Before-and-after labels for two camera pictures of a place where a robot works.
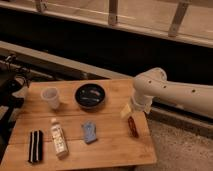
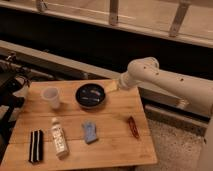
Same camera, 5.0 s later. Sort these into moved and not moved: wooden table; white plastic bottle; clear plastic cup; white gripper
Moved: white gripper
Not moved: clear plastic cup; white plastic bottle; wooden table
